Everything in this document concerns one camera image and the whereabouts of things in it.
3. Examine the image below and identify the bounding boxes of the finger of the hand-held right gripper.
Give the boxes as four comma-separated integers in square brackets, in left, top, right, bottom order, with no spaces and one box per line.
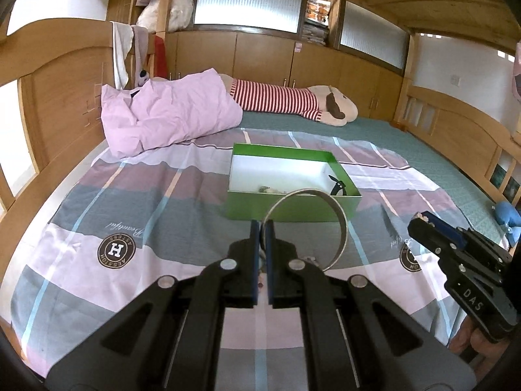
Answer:
[419,211,467,249]
[408,218,460,261]

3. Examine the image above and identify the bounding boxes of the blue plush toy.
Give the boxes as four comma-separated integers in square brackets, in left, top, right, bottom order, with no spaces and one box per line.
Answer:
[493,201,521,239]

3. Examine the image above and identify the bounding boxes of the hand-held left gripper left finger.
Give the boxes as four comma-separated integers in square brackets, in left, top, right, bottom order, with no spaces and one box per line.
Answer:
[47,219,261,391]

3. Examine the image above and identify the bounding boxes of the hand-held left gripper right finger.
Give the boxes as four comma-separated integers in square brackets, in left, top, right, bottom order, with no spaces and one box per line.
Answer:
[264,220,477,391]

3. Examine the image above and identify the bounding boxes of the person's right hand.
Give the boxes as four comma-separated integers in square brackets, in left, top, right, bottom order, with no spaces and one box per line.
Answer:
[450,320,505,361]

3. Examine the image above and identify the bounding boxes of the striped plush toy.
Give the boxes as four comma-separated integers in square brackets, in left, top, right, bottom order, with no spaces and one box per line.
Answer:
[220,74,359,127]

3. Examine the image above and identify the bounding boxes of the pink pillow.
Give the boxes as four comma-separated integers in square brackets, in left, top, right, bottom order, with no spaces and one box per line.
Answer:
[100,69,244,159]

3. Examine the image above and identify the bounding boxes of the wooden footboard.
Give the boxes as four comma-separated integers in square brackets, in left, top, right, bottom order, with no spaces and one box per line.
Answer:
[393,77,521,208]

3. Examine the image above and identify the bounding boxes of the white cloth bundle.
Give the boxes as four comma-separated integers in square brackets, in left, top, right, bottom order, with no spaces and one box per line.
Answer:
[136,0,163,29]

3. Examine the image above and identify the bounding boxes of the white hanging garment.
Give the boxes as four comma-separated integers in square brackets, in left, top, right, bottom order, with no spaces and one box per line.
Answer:
[112,22,135,89]

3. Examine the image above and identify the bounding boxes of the silver metal bangle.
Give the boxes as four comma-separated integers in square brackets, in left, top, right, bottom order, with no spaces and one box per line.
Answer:
[260,187,348,271]

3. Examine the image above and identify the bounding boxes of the red hanging cloth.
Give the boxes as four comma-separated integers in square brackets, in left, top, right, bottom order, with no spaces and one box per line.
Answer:
[154,35,168,78]

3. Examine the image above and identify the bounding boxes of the wooden headboard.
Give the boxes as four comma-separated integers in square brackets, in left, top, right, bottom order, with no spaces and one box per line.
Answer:
[0,18,157,229]

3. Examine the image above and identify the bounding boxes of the wooden wall cabinets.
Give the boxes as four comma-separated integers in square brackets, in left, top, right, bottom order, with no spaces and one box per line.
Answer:
[165,30,405,121]

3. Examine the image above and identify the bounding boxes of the green cardboard box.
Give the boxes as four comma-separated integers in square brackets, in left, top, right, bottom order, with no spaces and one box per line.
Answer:
[222,142,362,224]

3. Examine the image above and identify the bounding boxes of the white bagged bedding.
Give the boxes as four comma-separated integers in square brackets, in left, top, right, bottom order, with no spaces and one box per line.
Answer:
[167,0,195,31]

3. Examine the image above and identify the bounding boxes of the stack of magazines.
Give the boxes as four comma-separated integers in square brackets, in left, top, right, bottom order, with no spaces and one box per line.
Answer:
[303,0,331,45]

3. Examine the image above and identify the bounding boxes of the narrow frosted glass window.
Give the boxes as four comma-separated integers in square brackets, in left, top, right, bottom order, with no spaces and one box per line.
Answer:
[340,2,410,70]

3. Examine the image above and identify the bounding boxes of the plaid bedsheet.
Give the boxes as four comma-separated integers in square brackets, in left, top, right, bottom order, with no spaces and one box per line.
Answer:
[10,128,509,391]

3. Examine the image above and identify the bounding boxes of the wide frosted glass window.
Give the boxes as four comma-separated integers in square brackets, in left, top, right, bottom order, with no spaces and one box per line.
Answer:
[193,0,305,33]

